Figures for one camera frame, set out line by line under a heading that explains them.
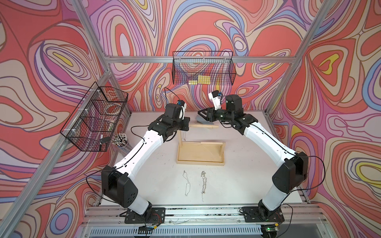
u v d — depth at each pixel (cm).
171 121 59
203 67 96
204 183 84
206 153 97
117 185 41
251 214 72
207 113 69
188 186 84
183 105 70
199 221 73
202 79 91
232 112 60
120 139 82
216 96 68
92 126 74
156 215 72
